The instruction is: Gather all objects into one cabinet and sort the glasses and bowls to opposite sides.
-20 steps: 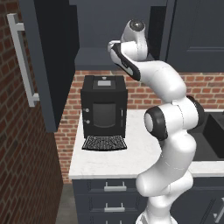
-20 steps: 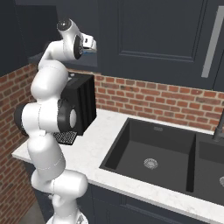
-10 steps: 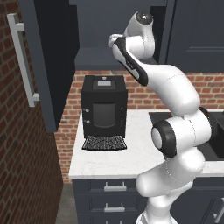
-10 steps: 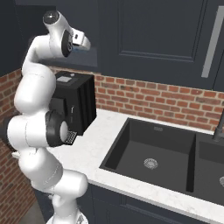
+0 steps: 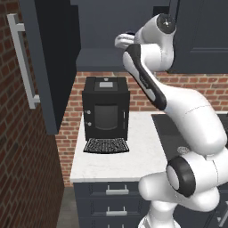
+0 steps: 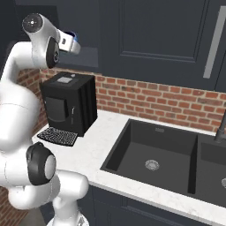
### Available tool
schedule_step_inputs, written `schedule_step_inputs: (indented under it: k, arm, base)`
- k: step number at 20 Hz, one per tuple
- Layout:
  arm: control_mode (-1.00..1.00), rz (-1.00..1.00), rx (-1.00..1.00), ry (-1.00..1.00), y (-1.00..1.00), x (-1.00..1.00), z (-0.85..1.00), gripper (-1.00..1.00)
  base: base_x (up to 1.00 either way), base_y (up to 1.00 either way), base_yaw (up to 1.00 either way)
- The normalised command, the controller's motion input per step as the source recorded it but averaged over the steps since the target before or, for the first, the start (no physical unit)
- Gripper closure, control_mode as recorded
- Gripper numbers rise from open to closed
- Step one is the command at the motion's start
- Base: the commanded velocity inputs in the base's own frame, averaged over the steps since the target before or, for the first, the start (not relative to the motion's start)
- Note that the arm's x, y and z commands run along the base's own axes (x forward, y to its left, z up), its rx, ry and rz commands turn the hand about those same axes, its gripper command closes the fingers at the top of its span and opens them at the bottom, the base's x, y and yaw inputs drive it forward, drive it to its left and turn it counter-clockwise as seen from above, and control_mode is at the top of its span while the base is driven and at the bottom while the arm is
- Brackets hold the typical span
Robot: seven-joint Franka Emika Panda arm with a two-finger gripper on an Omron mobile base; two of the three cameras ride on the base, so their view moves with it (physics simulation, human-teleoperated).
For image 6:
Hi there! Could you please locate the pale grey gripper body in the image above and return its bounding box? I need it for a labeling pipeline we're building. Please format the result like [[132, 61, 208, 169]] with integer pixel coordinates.
[[67, 33, 82, 56]]

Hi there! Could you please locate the open dark upper cabinet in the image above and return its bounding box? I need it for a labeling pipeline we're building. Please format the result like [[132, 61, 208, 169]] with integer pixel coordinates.
[[0, 0, 102, 76]]

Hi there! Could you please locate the dark upper cabinet door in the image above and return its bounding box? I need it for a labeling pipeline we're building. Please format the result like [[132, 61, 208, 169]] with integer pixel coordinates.
[[214, 63, 226, 94], [98, 0, 226, 92]]

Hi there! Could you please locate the dark lower cabinet run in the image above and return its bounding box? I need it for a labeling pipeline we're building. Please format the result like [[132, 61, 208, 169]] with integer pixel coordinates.
[[39, 185, 214, 226]]

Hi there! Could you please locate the black coffee machine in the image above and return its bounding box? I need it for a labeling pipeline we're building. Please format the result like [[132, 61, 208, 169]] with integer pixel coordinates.
[[36, 72, 99, 147]]

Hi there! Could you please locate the black double sink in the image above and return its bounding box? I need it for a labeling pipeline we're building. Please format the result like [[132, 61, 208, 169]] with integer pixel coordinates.
[[100, 117, 226, 210]]

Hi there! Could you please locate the black tap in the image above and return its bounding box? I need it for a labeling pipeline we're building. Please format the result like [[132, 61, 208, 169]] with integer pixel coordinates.
[[213, 110, 226, 145]]

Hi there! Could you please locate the grey cabinet door handle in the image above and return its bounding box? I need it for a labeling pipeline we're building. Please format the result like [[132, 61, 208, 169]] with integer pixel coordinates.
[[202, 5, 226, 79]]

